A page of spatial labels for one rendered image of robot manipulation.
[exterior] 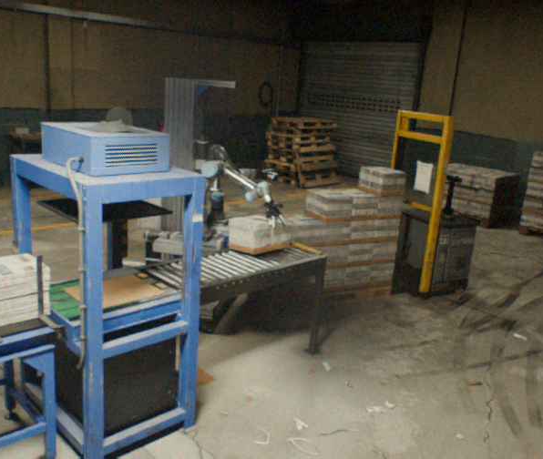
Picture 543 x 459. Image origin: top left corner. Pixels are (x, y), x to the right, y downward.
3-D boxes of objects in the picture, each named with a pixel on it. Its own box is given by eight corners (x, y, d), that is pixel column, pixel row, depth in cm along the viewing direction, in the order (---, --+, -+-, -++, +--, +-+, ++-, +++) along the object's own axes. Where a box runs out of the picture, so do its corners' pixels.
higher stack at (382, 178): (345, 286, 594) (359, 166, 561) (368, 283, 608) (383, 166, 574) (366, 300, 561) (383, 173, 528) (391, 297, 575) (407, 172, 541)
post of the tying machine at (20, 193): (34, 390, 366) (23, 154, 326) (39, 396, 360) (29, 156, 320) (20, 394, 360) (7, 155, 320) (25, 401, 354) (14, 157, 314)
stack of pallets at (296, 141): (300, 174, 1287) (305, 117, 1253) (333, 181, 1228) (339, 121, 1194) (261, 178, 1190) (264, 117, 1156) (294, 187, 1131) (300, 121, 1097)
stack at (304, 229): (246, 299, 543) (251, 215, 521) (346, 286, 595) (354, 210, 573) (262, 314, 510) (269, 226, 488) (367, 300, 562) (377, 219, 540)
